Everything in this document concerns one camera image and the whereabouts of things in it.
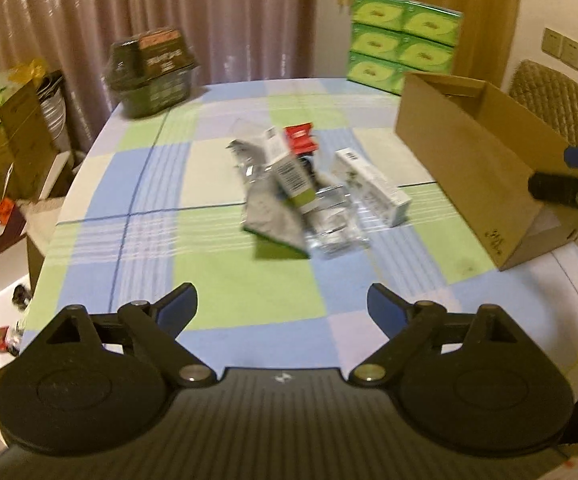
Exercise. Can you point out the wall switch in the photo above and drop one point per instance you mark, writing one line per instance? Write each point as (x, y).
(551, 41)
(573, 52)

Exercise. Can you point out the clear plastic bag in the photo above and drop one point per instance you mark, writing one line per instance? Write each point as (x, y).
(249, 157)

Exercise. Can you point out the steel pot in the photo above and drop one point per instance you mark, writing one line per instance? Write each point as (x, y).
(56, 115)

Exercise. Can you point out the small red packet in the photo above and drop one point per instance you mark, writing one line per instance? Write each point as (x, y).
(0, 338)

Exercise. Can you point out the golden curtain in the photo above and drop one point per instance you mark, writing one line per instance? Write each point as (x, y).
(489, 20)

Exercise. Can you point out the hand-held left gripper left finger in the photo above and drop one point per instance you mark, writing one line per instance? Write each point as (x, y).
(179, 306)

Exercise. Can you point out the pink-brown curtain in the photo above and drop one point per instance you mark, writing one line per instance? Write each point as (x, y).
(219, 20)

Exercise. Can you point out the stack of green tissue packs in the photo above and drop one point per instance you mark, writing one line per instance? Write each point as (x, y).
(399, 35)

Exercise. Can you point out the plaid tablecloth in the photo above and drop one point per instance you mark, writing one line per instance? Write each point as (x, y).
(209, 280)

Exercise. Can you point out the brown storage carton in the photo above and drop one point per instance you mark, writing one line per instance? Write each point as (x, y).
(24, 105)
(4, 165)

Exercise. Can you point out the red sachet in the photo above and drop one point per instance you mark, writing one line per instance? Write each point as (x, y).
(300, 139)

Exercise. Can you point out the clear plastic box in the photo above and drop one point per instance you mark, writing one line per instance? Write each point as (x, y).
(334, 222)

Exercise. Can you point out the white rectangular box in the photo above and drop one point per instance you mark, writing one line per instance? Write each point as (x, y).
(374, 190)

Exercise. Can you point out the dark green lidded container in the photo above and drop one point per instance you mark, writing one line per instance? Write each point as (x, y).
(154, 75)

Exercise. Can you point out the brown cardboard box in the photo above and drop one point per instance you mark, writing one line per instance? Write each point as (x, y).
(469, 160)

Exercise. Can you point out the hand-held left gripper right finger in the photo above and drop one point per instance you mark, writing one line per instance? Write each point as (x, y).
(386, 310)

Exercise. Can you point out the yellow plastic bag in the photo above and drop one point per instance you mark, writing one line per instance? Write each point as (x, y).
(31, 70)

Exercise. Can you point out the white and green carton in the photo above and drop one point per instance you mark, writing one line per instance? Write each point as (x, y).
(291, 175)

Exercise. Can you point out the silver foil pouch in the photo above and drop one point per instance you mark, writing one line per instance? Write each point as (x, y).
(271, 215)

